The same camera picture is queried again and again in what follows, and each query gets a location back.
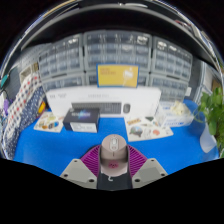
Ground small black box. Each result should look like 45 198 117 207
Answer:
62 107 101 134

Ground grey small-parts drawer cabinets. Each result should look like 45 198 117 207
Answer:
37 29 194 103

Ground dark overhead shelf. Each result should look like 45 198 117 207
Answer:
19 0 224 68

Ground red and white checkered cloth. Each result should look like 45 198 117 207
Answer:
4 73 43 134

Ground large white sticker sheet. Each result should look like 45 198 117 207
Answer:
123 115 174 143

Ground small yellow object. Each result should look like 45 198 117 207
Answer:
37 100 47 115

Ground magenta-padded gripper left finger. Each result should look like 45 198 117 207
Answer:
59 144 103 190

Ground white and blue glove box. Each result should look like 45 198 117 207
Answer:
154 100 196 128

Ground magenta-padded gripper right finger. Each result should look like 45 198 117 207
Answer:
127 144 169 190

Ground white ribbed plant pot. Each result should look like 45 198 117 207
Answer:
199 123 218 154

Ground cream disposable gloves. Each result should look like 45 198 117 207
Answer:
169 100 187 117

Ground navy dotted cloth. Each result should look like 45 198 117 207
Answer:
6 88 46 158

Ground yellow box with blue edge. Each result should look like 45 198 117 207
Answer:
96 63 140 89

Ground green leafy plant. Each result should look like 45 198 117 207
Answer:
193 87 224 158

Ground small white sticker sheet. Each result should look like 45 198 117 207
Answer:
33 110 65 134

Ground beige computer mouse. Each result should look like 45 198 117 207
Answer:
99 133 130 178

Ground white keyboard and mouse box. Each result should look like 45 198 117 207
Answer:
44 85 162 118

